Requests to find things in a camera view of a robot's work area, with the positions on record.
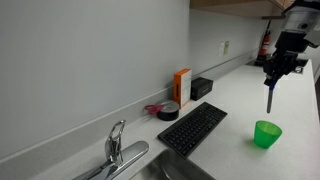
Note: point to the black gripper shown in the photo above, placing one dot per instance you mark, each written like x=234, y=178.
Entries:
x=284, y=59

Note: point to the blue capped marker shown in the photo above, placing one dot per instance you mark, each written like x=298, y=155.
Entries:
x=270, y=97

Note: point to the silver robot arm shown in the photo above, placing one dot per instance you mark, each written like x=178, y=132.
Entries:
x=301, y=29

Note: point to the green plastic cup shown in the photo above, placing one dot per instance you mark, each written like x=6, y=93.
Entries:
x=266, y=133

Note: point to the red fire extinguisher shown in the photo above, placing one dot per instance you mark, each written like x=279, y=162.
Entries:
x=265, y=43

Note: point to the wooden upper cabinet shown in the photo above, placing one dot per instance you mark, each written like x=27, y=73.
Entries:
x=266, y=9

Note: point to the small black box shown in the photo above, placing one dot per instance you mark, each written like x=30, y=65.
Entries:
x=200, y=87

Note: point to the orange and white box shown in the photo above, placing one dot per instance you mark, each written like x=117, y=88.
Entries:
x=182, y=86

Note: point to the black keyboard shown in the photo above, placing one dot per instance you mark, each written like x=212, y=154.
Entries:
x=187, y=133

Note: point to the black tape roll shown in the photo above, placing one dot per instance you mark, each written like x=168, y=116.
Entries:
x=169, y=111

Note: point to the stainless steel sink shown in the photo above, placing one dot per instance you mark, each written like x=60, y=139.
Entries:
x=168, y=165

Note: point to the chrome faucet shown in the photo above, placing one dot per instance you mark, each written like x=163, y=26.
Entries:
x=117, y=158

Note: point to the wall outlet plate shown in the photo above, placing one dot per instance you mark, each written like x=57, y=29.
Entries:
x=223, y=48

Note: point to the pink handled scissors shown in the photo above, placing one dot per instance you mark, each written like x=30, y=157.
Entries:
x=153, y=109

